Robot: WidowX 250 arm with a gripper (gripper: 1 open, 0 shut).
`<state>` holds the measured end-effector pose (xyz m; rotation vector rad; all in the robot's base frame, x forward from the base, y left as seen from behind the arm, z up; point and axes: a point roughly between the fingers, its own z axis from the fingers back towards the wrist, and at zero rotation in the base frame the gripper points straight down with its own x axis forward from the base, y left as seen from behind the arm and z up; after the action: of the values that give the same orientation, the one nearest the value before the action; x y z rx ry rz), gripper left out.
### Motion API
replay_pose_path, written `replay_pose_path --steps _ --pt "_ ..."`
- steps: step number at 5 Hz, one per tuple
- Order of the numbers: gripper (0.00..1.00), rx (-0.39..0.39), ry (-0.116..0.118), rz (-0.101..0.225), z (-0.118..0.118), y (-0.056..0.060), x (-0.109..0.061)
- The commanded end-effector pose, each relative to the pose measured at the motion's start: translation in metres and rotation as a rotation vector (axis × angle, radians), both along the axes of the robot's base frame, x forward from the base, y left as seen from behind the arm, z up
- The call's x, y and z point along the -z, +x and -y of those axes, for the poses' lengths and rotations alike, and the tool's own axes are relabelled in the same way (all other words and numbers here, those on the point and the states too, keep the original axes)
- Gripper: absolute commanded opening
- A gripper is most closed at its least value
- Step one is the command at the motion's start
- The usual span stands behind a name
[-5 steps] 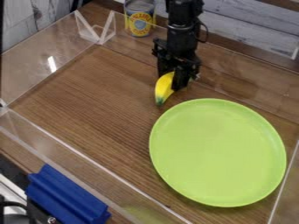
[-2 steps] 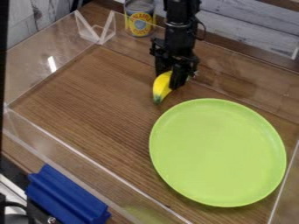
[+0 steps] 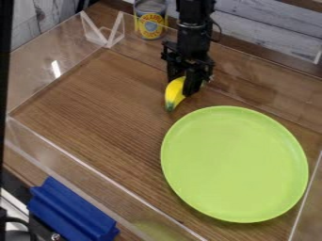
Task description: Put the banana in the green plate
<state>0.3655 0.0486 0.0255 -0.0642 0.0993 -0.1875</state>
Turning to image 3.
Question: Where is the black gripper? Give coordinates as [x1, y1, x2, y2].
[160, 22, 215, 97]

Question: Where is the yellow toy banana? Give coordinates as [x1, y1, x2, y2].
[164, 76, 184, 112]

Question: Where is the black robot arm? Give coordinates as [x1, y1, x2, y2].
[160, 0, 215, 96]

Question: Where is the green round plate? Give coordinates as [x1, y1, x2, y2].
[160, 106, 308, 223]

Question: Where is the yellow labelled tin can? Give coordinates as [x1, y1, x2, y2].
[133, 0, 166, 40]

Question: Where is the blue plastic block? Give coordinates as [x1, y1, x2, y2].
[28, 177, 118, 241]

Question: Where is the clear acrylic triangle bracket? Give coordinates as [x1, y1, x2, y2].
[80, 11, 124, 49]

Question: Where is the clear acrylic front wall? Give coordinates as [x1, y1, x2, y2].
[5, 118, 205, 241]

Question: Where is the black cable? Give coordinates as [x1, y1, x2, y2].
[0, 208, 34, 241]

